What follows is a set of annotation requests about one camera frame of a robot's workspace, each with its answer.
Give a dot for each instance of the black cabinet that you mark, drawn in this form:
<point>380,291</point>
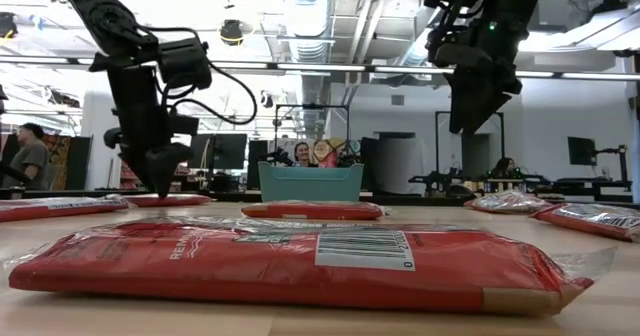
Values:
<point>254,153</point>

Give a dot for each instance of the square wall vent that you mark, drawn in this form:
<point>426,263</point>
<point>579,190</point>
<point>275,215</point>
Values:
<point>397,100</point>

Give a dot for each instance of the black upright panel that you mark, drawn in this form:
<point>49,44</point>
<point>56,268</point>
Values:
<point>370,161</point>

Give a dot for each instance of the black computer monitor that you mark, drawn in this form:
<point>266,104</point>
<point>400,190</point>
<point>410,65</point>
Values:
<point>231,151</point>
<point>206,151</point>

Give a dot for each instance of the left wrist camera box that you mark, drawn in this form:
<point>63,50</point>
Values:
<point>185,63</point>

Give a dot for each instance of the white round column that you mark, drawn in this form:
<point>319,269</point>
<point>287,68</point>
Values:
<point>95,141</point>

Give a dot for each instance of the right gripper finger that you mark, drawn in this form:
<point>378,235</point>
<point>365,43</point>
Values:
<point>492,101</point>
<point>462,111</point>

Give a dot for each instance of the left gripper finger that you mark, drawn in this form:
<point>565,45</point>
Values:
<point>167,168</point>
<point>139,166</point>

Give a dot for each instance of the red popcorn bag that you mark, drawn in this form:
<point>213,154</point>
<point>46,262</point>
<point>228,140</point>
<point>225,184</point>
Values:
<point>185,200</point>
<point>250,271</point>
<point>50,210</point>
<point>505,202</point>
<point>310,211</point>
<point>590,222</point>

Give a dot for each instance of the silver ceiling air duct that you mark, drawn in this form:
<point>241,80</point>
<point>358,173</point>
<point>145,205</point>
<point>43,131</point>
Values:
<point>307,26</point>

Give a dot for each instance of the black monitor on arm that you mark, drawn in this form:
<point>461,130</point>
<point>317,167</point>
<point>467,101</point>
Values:
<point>582,151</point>

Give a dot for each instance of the black partition panel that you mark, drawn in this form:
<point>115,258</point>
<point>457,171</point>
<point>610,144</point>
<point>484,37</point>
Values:
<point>79,163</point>

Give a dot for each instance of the blue grey upright post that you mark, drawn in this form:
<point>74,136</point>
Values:
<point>636,151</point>

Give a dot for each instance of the black desk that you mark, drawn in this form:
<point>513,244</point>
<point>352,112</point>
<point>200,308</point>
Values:
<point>590,182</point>

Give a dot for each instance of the colourful patterned tapestry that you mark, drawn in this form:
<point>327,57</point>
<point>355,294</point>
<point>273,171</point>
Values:
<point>57,161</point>

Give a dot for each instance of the teal plastic basket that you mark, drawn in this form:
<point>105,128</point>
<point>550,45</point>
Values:
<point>310,183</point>

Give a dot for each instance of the red background chair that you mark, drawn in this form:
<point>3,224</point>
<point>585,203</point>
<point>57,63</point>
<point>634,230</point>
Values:
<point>127,176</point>

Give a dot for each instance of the white cylindrical tank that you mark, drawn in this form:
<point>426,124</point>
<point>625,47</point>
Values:
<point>400,166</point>

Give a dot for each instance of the person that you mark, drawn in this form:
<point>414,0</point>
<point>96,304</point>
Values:
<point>302,156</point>
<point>504,168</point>
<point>30,161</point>

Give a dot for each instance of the small silver cylinder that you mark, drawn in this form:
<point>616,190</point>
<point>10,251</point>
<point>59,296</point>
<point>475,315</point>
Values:
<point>16,192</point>

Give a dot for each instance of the black ceiling dome fixture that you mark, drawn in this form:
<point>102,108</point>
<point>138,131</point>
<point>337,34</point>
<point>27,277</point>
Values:
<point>231,32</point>

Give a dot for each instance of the red popcorn packets in bin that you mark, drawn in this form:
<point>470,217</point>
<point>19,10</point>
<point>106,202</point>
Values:
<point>327,156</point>

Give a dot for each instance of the large silver slanted duct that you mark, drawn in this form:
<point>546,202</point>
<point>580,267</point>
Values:
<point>415,56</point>

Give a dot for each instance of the black metal frame stand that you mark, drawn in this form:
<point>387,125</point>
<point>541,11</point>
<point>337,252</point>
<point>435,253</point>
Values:
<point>310,106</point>
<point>436,141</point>

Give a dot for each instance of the black ceiling box fixture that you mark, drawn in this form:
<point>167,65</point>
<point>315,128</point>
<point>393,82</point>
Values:
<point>7,26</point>

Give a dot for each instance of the long ceiling light strip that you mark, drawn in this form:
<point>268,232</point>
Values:
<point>240,65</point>
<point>535,74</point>
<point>86,61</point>
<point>600,76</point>
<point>410,69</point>
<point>35,59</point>
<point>320,67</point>

